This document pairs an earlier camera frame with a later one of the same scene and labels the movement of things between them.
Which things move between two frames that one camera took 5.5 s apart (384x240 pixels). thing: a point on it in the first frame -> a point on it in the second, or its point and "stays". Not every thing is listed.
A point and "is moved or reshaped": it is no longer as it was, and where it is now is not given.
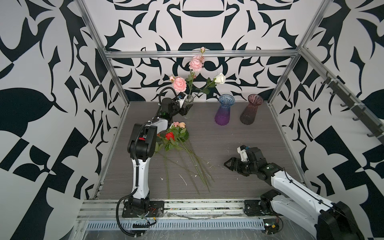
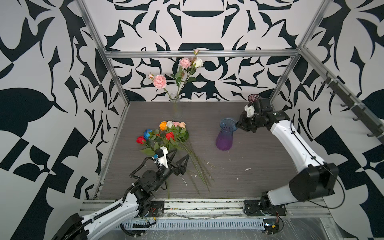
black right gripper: [233, 165] -> [242, 123]
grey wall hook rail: [377, 130] stays
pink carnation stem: [196, 64] -> [184, 64]
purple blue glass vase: [223, 114] -> [224, 138]
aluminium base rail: [92, 208] stays
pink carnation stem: [179, 84] -> [159, 81]
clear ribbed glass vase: [189, 100] is moved or reshaped
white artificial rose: [220, 78] -> [198, 62]
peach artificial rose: [182, 124] stays
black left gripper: [185, 111] -> [174, 170]
